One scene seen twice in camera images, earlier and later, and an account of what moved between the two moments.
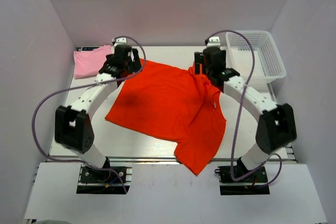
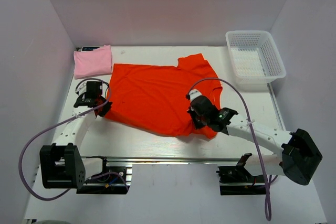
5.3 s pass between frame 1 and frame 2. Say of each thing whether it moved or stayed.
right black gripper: moved
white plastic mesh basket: stayed
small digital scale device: stayed
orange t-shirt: moved
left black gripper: moved
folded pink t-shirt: stayed
